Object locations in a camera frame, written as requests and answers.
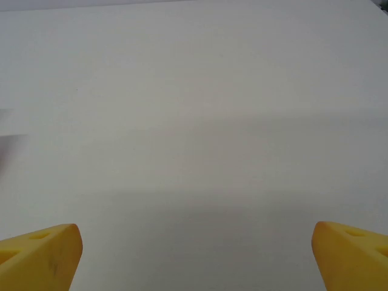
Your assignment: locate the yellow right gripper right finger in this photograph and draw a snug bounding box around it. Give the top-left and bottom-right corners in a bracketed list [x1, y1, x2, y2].
[312, 221, 388, 291]

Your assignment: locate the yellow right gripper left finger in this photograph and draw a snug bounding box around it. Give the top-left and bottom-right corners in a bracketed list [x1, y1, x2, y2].
[0, 223, 83, 291]

